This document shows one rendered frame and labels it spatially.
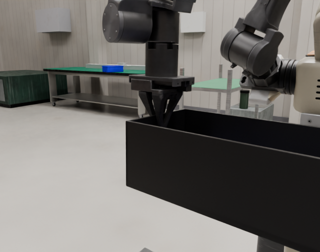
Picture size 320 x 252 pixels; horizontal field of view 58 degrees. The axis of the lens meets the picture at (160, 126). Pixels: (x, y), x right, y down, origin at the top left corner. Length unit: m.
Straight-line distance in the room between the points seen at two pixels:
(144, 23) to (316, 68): 0.42
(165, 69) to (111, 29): 0.11
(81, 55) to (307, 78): 7.53
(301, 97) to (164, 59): 0.38
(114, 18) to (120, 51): 6.67
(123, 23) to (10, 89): 6.84
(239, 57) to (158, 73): 0.24
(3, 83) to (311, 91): 6.91
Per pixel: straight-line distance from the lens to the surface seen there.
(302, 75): 0.74
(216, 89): 2.37
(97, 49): 7.25
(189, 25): 5.95
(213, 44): 5.85
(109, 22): 0.47
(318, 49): 0.72
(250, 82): 0.80
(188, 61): 6.08
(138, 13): 0.47
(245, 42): 0.67
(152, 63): 0.49
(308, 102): 0.75
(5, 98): 7.34
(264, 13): 0.68
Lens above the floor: 1.24
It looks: 14 degrees down
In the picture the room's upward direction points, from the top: straight up
